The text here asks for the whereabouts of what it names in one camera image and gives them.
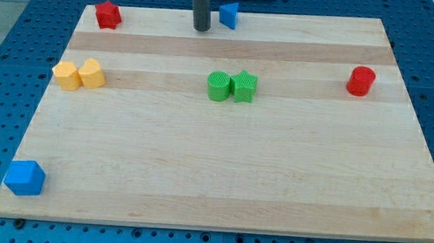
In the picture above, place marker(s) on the green cylinder block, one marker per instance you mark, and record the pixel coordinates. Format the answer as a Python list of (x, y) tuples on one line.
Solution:
[(218, 86)]

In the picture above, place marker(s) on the green star block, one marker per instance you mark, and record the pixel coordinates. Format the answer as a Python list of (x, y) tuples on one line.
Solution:
[(243, 86)]

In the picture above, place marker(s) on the wooden board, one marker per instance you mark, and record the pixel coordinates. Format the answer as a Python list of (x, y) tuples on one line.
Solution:
[(305, 158)]

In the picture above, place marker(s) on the blue triangle block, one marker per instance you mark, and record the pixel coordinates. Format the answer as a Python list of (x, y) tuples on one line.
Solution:
[(228, 14)]

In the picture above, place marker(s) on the yellow heart block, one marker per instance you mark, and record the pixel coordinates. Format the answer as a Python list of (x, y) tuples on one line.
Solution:
[(91, 74)]

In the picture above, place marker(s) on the red cylinder block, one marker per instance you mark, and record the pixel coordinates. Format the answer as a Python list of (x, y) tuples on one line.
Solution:
[(360, 81)]

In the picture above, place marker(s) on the red star block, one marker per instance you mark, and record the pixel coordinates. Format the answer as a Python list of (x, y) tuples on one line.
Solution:
[(107, 15)]

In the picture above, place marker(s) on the yellow pentagon block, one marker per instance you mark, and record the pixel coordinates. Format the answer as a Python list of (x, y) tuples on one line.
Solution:
[(67, 75)]

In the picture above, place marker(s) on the blue cube block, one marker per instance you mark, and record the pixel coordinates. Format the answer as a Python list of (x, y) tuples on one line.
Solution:
[(25, 178)]

